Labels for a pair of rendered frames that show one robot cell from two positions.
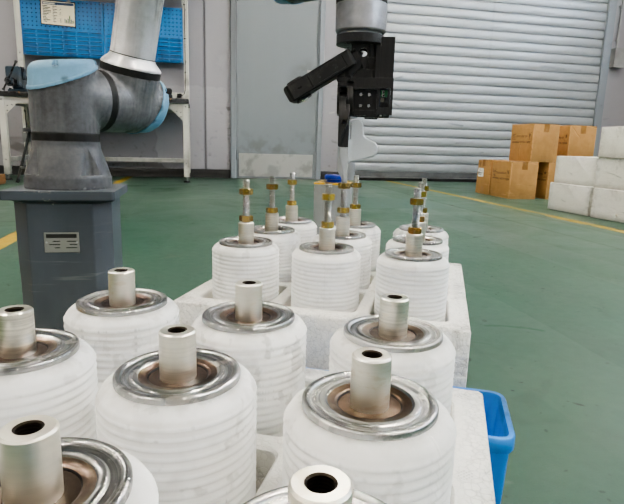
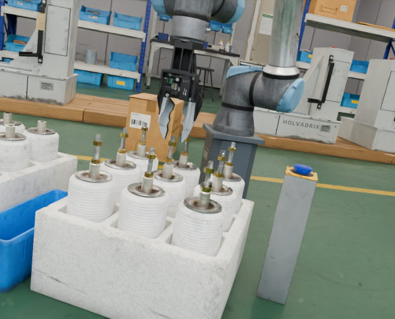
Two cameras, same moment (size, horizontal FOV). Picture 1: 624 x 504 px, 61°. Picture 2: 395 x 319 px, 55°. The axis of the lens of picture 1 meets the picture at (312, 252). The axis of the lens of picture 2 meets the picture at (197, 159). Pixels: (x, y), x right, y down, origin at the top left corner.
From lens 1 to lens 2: 1.25 m
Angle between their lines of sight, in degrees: 87
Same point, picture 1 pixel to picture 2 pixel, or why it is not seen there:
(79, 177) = (217, 124)
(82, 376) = not seen: outside the picture
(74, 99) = (229, 85)
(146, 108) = (271, 95)
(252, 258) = not seen: hidden behind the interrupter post
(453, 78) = not seen: outside the picture
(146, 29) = (275, 47)
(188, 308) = not seen: hidden behind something
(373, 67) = (176, 62)
